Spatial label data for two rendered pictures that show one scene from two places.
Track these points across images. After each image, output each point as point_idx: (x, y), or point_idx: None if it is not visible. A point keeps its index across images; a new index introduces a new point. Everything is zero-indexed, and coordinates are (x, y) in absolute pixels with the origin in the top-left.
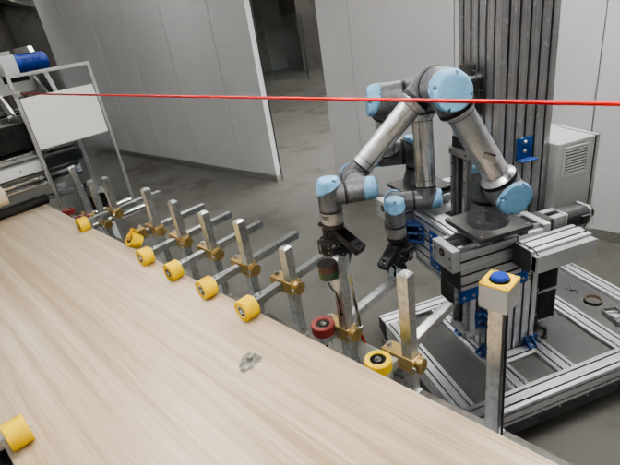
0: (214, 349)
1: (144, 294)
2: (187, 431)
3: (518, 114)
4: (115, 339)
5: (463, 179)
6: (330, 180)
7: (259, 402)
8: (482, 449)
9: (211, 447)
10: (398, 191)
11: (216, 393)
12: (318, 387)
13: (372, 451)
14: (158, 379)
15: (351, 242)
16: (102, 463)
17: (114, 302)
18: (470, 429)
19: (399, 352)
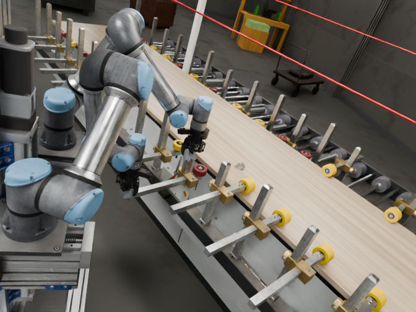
0: (260, 180)
1: (335, 249)
2: (260, 153)
3: None
4: (325, 212)
5: (37, 147)
6: (203, 96)
7: (233, 150)
8: (161, 114)
9: (249, 146)
10: (118, 153)
11: (252, 161)
12: (208, 146)
13: None
14: (283, 177)
15: (187, 128)
16: (287, 156)
17: (356, 251)
18: (161, 117)
19: (164, 150)
